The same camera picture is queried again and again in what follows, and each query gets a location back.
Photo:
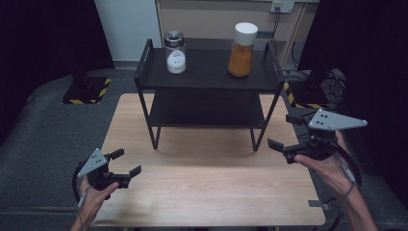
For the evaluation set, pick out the striped stand base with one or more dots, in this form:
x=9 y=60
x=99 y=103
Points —
x=308 y=94
x=93 y=93

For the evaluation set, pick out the person's left hand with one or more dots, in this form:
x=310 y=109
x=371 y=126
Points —
x=93 y=202

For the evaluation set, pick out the beige wooden cabinet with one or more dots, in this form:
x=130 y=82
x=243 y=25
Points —
x=208 y=19

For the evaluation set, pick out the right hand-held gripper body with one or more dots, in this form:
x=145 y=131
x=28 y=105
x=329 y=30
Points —
x=330 y=121

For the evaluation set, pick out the grey table edge bracket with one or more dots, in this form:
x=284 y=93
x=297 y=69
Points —
x=317 y=203

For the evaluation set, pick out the person's right hand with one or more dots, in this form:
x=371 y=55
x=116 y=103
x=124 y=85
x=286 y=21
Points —
x=333 y=173

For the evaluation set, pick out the dark curtain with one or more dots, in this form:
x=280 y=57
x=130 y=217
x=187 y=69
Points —
x=381 y=64
x=38 y=48

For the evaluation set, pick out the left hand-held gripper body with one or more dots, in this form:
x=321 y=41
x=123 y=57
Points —
x=93 y=163

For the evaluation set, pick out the black metal shelf rack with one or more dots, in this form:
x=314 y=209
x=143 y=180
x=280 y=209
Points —
x=208 y=69

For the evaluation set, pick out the orange spice jar white lid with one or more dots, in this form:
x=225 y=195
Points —
x=241 y=57

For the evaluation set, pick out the glass jar with metal lid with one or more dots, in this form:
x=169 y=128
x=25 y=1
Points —
x=175 y=61

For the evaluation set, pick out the white wall power outlet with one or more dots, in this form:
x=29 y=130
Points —
x=282 y=5

